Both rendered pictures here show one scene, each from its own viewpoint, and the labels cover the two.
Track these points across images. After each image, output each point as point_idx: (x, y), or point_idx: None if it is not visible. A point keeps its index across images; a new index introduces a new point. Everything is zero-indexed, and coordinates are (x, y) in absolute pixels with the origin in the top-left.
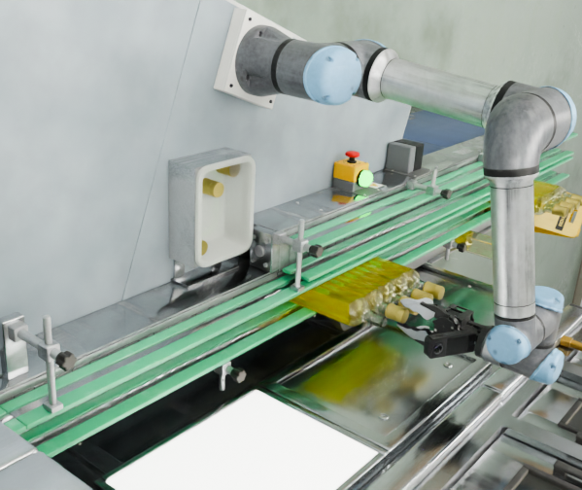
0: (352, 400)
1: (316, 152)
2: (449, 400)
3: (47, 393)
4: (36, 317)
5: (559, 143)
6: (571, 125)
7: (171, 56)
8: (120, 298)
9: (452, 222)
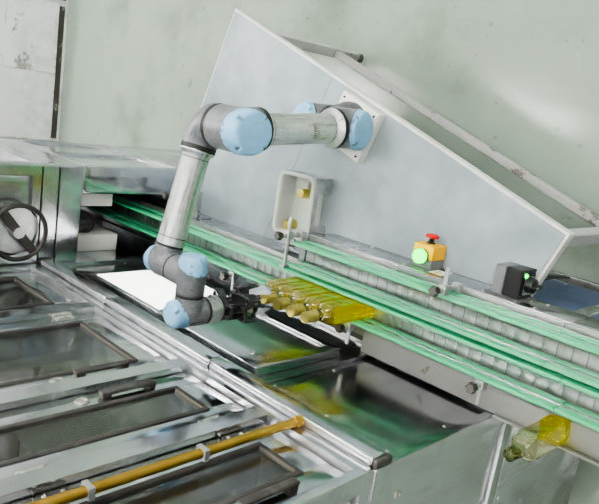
0: None
1: (410, 222)
2: (204, 339)
3: None
4: (232, 216)
5: (222, 143)
6: (221, 129)
7: None
8: (263, 235)
9: (537, 390)
